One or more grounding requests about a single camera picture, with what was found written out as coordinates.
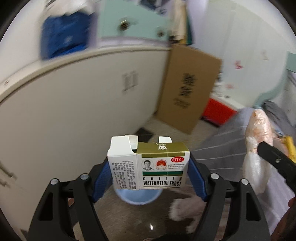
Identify light blue plastic bin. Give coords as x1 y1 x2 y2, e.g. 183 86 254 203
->
114 189 163 205

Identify yellow paper bag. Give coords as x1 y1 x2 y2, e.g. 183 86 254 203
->
281 136 296 163

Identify tall brown cardboard box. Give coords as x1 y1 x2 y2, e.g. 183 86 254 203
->
156 44 222 134

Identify hanging clothes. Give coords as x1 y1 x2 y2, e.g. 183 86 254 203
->
170 1 193 46

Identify mint drawer unit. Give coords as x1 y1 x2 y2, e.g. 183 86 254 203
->
97 0 171 48

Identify person's right hand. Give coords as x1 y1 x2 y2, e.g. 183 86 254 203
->
270 197 295 241

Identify grey folded duvet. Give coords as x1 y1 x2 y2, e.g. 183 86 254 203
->
262 100 295 136

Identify grey checked tablecloth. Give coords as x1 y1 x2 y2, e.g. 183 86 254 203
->
191 108 295 233

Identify white green medicine box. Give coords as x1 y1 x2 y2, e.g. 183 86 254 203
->
107 135 190 190

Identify teal bunk bed frame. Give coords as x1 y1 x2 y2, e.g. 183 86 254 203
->
253 51 296 110

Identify blue plastic package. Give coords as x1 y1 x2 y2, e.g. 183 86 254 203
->
40 12 93 60

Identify red white low box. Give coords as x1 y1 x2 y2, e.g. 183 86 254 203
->
202 94 244 126

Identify cream low cabinet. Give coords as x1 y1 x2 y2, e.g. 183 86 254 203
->
1 46 169 230

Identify pink clear plastic bag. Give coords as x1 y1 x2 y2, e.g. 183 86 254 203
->
241 109 274 194

